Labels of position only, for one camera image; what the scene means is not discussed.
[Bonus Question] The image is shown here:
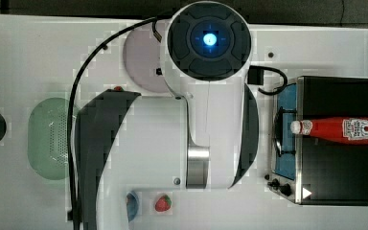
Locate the red plush ketchup bottle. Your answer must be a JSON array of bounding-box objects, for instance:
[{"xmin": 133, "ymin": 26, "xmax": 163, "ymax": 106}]
[{"xmin": 290, "ymin": 117, "xmax": 368, "ymax": 145}]

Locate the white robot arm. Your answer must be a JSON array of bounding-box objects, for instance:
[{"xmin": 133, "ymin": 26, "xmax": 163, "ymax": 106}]
[{"xmin": 70, "ymin": 1, "xmax": 259, "ymax": 230}]

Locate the black toaster oven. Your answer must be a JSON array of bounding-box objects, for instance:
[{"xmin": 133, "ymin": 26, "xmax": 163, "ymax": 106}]
[{"xmin": 264, "ymin": 77, "xmax": 368, "ymax": 206}]

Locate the small red tomato toy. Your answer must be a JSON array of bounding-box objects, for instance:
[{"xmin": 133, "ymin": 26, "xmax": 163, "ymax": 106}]
[{"xmin": 114, "ymin": 86, "xmax": 124, "ymax": 92}]

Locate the lavender round plate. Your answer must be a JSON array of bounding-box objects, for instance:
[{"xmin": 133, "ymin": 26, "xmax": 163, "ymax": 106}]
[{"xmin": 123, "ymin": 24, "xmax": 169, "ymax": 94}]

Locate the red plush strawberry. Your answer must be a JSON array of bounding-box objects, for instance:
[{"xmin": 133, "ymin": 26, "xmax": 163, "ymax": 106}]
[{"xmin": 154, "ymin": 195, "xmax": 172, "ymax": 213}]

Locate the blue bowl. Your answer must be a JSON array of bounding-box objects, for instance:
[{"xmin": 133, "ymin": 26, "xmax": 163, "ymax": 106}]
[{"xmin": 126, "ymin": 191, "xmax": 139, "ymax": 221}]

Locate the green oval colander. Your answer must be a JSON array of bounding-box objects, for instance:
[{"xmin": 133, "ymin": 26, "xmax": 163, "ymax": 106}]
[{"xmin": 27, "ymin": 98, "xmax": 69, "ymax": 180}]

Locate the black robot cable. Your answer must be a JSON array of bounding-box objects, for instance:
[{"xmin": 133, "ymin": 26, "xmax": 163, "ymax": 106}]
[{"xmin": 66, "ymin": 17, "xmax": 171, "ymax": 230}]

